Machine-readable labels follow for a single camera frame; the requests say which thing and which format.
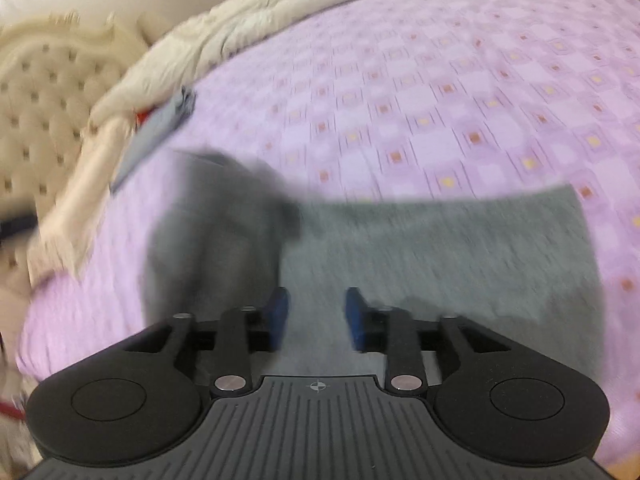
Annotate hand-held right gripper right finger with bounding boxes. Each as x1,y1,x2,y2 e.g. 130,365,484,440
346,287,518,397

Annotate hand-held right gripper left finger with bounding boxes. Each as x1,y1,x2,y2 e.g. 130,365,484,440
122,287,292,397

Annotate grey pants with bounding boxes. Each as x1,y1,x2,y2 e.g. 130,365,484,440
145,147,608,391

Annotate grey folded cloth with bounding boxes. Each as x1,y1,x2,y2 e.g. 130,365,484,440
109,86,197,196

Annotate purple patterned bed sheet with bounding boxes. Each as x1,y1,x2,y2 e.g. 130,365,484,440
15,0,640,471

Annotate cream tufted headboard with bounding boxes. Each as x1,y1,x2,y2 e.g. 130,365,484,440
0,10,151,311

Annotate red strap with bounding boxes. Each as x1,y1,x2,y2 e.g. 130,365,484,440
0,399,29,422

